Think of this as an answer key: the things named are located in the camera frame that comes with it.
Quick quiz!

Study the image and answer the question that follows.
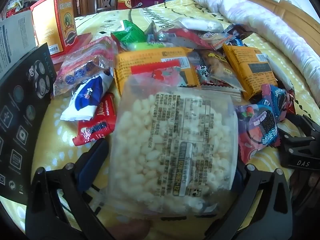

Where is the clear bag of blue cookies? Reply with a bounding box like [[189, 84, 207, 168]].
[[52, 36, 120, 98]]

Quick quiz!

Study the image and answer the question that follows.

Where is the red orange carton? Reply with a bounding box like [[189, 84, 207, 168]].
[[30, 0, 78, 56]]

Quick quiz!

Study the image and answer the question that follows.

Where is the yellow patterned bedsheet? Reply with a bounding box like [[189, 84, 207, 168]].
[[5, 0, 320, 230]]

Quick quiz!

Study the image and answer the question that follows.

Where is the green snack packet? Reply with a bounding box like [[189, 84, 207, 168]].
[[111, 20, 147, 50]]

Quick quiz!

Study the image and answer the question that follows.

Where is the brown clear snack packet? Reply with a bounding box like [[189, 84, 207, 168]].
[[200, 50, 246, 92]]

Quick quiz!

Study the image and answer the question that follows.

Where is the blue white snack packet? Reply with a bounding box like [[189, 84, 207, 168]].
[[60, 71, 115, 122]]

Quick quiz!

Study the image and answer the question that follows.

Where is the clear tube with green cap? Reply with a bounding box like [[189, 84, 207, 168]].
[[127, 42, 168, 52]]

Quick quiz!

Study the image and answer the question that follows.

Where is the red snack packet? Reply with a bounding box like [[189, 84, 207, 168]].
[[156, 29, 222, 51]]

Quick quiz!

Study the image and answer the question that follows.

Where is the pale purple quilt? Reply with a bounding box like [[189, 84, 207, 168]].
[[192, 0, 320, 87]]

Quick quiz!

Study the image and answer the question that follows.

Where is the clear puffed rice bag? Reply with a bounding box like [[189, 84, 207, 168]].
[[106, 76, 242, 218]]

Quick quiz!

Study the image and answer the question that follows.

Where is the white paper box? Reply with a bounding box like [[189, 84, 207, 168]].
[[0, 10, 37, 78]]

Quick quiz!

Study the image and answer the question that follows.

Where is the red gift box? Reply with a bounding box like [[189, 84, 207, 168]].
[[116, 0, 143, 11]]

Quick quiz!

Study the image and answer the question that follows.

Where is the black red white packet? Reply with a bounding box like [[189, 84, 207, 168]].
[[195, 64, 213, 86]]

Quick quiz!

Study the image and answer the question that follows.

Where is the silver snack packet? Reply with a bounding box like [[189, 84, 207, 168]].
[[172, 17, 225, 33]]

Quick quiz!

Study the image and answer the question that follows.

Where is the pink white snack packet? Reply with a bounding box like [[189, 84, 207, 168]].
[[200, 31, 237, 51]]

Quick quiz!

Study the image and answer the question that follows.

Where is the dark blue cookie packet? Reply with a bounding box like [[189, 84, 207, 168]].
[[261, 84, 291, 122], [236, 104, 282, 165]]

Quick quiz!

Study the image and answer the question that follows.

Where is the dark snack packet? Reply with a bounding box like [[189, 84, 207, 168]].
[[224, 24, 253, 46]]

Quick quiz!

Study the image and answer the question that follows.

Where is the red wafer packet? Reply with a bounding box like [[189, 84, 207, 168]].
[[72, 92, 117, 147]]

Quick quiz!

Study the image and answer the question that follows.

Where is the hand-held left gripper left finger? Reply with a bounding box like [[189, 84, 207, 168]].
[[25, 139, 113, 240]]

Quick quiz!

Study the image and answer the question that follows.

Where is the orange snack packet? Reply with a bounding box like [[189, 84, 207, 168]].
[[114, 47, 201, 98], [222, 44, 278, 100]]

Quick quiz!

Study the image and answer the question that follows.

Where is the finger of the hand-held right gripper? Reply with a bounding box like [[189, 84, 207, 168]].
[[280, 114, 320, 138], [277, 136, 320, 170]]

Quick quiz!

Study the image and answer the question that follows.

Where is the black printed box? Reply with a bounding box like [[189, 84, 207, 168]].
[[0, 42, 58, 205]]

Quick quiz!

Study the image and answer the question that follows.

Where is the wooden headboard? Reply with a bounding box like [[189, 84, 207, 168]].
[[235, 0, 320, 58]]

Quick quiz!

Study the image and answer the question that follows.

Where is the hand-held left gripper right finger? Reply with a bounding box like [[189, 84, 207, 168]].
[[212, 164, 293, 240]]

